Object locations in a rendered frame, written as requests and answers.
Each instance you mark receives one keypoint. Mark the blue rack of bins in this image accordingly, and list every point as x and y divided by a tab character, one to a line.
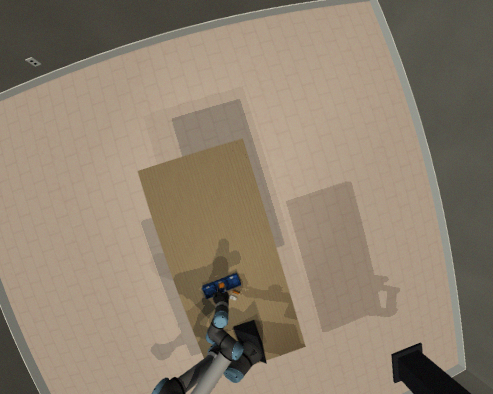
230	282

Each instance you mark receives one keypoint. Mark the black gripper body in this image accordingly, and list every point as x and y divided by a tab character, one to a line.
219	299

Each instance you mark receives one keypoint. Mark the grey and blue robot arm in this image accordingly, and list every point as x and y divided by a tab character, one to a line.
230	352

